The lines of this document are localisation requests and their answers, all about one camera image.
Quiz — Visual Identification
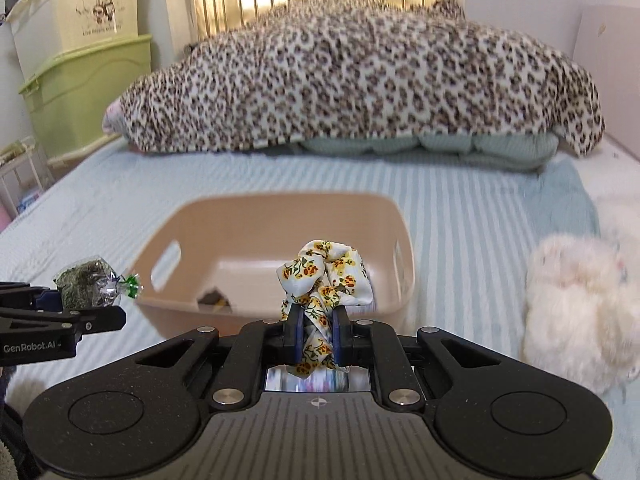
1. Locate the green plastic storage box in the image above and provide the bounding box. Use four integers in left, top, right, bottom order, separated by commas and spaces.
18, 35, 152, 160

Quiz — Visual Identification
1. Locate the light blue striped bedsheet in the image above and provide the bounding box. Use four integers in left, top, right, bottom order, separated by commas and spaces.
1, 142, 639, 479

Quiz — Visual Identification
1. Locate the cream plastic storage box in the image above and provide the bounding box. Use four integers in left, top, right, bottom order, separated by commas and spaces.
6, 0, 139, 79

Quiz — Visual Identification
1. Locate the leopard print blanket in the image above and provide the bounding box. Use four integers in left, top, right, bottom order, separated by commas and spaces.
102, 0, 606, 156

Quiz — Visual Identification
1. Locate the yellow floral white scrunchie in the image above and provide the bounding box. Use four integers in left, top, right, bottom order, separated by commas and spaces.
277, 240, 376, 378

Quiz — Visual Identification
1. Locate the small black box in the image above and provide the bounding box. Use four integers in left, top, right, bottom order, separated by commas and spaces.
198, 287, 232, 314

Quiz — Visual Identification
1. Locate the white wire rack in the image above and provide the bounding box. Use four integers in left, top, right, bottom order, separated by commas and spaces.
1, 136, 55, 219

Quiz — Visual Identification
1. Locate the teal quilted duvet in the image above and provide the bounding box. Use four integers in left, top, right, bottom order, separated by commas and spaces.
302, 133, 559, 172

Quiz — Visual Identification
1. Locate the beige plastic storage basket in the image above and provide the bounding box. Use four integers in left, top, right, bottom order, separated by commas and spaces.
131, 192, 416, 338

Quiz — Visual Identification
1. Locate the dried herb sachet bag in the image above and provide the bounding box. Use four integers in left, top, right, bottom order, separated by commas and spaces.
53, 258, 143, 311

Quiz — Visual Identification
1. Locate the white fluffy plush toy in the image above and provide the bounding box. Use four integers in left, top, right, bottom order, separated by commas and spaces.
522, 197, 639, 394

